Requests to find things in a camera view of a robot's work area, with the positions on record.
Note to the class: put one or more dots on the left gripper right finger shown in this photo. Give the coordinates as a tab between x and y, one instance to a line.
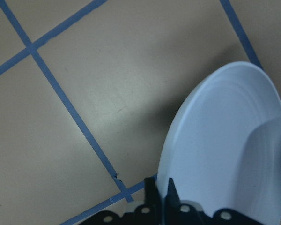
172	201

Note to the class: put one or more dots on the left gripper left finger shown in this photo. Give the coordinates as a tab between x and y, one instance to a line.
151	194

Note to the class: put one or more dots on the blue plate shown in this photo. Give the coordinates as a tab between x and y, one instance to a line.
223	148

